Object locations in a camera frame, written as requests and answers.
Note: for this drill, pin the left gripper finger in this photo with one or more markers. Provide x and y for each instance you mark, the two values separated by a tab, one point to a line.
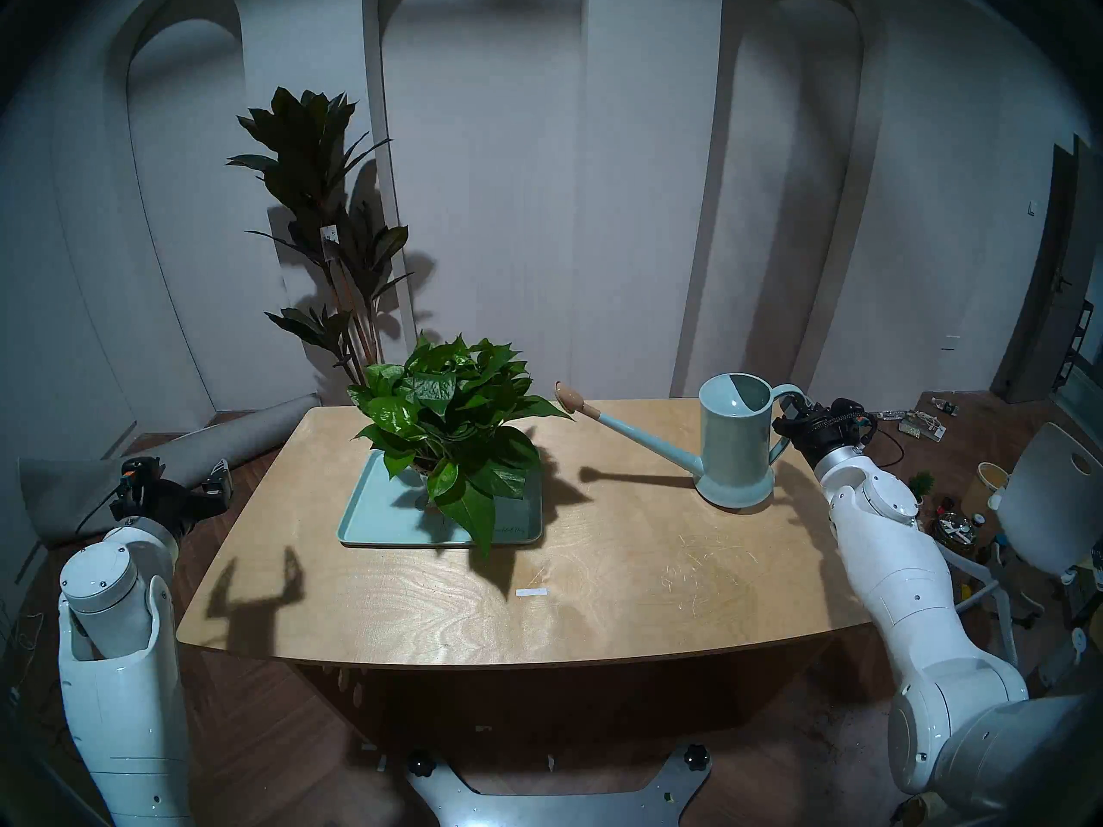
217	481
148	474

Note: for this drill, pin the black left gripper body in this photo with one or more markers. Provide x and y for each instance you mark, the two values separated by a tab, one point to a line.
168	506

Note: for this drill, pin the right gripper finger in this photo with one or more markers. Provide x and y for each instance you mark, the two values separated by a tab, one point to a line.
797	410
788	433

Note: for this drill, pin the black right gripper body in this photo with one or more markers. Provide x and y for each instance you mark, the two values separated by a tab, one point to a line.
836	429

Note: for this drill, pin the light blue watering can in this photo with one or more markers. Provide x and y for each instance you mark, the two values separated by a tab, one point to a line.
732	455

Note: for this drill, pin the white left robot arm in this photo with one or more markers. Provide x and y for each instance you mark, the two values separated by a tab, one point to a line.
121	705

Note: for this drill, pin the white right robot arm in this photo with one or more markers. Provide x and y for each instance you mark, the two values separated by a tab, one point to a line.
896	575

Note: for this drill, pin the tiny plant in white pot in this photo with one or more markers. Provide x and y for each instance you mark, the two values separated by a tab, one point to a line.
922	485

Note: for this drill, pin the green pothos potted plant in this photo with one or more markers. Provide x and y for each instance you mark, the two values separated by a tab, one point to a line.
448	403

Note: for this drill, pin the tall dark leafy floor plant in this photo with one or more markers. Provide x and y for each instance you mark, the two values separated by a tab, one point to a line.
306	162

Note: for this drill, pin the rolled grey carpet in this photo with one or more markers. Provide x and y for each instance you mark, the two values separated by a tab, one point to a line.
250	433

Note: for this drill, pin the small floor clutter pile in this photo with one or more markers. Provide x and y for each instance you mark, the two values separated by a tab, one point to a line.
920	426

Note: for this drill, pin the dark green lying bottle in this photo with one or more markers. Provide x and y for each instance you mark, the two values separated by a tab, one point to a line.
944	406

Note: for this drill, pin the small containers heap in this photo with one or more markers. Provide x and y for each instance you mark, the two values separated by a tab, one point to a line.
956	524

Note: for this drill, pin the teal plastic tray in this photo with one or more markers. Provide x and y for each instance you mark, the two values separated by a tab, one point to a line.
375	515

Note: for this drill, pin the yellow paper cup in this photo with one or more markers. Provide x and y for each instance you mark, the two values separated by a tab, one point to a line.
991	475

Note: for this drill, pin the white swivel chair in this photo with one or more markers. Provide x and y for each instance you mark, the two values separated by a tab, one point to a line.
1056	498

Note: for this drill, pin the dark grey door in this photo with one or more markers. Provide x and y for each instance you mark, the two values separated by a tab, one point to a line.
1047	291

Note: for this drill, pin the black metal rack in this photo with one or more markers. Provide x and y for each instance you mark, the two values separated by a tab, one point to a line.
1077	343

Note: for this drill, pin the black star knob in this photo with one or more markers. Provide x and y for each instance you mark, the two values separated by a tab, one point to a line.
696	757
421	765

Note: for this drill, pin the grey metal robot base plate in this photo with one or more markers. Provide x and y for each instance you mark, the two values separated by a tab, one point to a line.
551	808

